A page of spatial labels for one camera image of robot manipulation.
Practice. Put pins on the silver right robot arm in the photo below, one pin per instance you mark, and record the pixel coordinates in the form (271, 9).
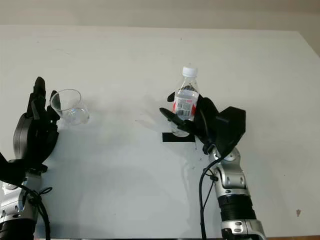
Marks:
(235, 195)

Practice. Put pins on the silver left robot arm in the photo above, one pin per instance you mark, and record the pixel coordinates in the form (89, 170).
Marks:
(17, 212)

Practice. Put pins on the black tape strip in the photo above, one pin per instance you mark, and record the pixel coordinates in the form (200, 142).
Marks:
(170, 138)

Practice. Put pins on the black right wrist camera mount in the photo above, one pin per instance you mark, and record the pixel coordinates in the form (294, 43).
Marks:
(231, 130)

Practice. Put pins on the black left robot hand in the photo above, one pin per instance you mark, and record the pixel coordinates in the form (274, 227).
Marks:
(32, 135)

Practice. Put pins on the clear glass cup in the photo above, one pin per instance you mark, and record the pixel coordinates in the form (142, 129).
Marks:
(72, 110)

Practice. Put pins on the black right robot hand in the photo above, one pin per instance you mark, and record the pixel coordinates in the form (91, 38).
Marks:
(207, 120)

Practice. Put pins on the clear plastic water bottle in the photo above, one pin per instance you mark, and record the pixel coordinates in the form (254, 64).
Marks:
(186, 100)

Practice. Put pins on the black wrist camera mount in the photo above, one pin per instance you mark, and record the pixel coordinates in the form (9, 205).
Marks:
(231, 130)
(10, 170)

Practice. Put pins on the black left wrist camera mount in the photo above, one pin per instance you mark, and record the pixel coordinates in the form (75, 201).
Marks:
(10, 170)

